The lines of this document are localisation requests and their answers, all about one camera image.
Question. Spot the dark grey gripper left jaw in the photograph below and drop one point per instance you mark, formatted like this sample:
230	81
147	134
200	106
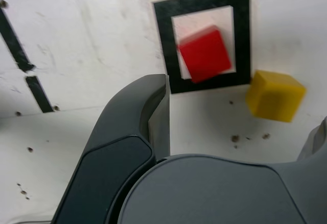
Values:
110	157

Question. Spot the black tape strip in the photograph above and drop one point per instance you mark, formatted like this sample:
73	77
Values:
15	48

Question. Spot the black tape square outline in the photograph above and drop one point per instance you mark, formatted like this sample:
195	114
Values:
163	43

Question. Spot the red cube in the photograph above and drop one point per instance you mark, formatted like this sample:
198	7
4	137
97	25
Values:
204	55

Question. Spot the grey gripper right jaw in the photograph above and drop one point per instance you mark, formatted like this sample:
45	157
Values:
217	196

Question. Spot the yellow cube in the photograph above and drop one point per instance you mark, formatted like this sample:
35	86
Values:
273	99

